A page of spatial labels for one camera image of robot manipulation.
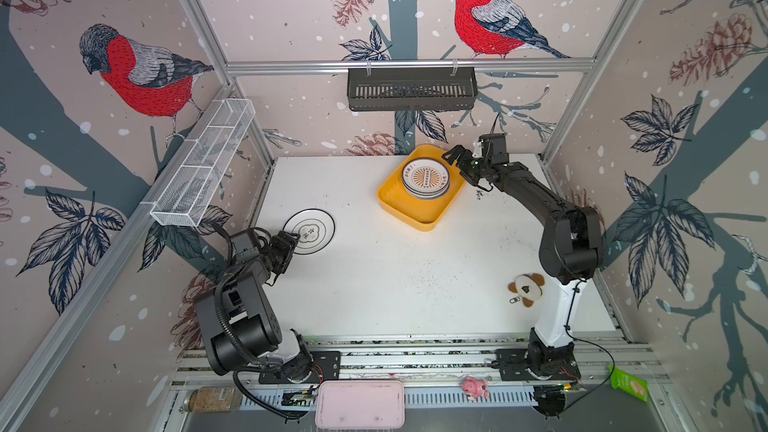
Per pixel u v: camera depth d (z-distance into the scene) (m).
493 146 0.76
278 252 0.81
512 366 0.73
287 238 0.84
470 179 0.88
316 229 1.00
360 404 0.67
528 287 0.83
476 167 0.83
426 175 1.10
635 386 0.70
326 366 0.73
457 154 0.88
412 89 1.04
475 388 0.68
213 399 0.66
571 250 0.53
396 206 1.04
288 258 0.82
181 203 0.70
